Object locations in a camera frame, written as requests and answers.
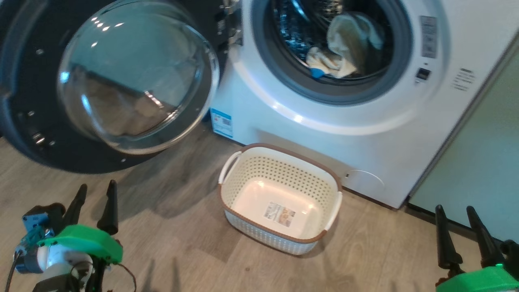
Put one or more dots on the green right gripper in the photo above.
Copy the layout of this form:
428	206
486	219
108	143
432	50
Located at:
478	282

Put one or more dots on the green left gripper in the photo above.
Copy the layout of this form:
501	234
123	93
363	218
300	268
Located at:
85	241

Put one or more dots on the washing machine glass door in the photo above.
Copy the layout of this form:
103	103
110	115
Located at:
24	81

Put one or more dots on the yellow garment with blue collar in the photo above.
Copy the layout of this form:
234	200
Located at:
332	65

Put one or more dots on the yellow garment with blue cuff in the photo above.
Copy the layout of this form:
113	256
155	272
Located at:
352	32

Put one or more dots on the teal cabinet door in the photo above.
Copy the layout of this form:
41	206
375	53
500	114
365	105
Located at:
478	162

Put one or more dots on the white Hisense washing machine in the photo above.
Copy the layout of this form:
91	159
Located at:
365	142

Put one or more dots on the washing machine door hinge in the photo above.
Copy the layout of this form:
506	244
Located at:
233	32

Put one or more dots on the washing machine drum opening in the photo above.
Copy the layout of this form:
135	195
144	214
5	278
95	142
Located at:
292	32

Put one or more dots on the dark cabinet plinth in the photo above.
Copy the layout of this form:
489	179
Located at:
429	213

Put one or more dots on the round white filter cover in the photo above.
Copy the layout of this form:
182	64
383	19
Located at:
365	180

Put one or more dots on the blue white energy label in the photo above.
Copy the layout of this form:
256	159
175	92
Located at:
221	123

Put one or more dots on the small printed text sticker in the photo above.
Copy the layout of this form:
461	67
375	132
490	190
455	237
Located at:
463	79

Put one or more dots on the cream perforated laundry basket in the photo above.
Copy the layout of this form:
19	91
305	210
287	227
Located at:
263	170

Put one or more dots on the printed basket bottom label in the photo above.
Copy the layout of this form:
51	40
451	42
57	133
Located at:
279	215

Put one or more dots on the grey warning sticker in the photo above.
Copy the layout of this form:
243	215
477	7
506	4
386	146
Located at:
429	36

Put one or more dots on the blue black left wrist camera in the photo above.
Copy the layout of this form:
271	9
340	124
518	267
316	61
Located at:
36	221

